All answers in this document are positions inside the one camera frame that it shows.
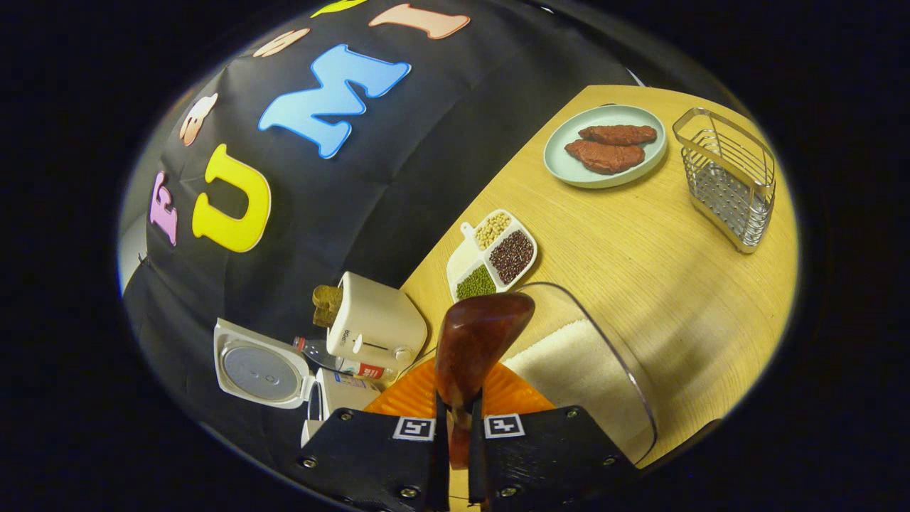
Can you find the white toaster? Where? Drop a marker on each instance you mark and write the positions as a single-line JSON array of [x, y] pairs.
[[377, 320]]

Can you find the brown wooden spoon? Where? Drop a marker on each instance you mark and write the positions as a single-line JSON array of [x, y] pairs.
[[476, 341]]

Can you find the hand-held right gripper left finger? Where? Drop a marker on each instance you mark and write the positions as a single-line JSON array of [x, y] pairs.
[[370, 455]]

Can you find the brown meat piece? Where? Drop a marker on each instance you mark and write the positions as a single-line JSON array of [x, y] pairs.
[[618, 134], [604, 158]]

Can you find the black backdrop cloth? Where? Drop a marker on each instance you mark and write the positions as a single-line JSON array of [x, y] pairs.
[[398, 163]]

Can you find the pale green plate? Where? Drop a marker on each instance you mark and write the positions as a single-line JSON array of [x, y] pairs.
[[569, 167]]

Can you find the white divided bean dish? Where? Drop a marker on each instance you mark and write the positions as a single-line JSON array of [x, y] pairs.
[[498, 256]]

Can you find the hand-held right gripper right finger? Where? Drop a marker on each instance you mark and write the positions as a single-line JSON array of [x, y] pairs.
[[547, 455]]

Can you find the white rice cooker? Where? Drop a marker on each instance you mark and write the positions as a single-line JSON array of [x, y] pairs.
[[259, 370]]

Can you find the brown bread slice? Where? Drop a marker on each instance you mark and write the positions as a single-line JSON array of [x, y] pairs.
[[327, 295], [327, 316]]

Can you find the clear plastic water bottle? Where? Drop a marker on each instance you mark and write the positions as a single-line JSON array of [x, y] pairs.
[[355, 368]]

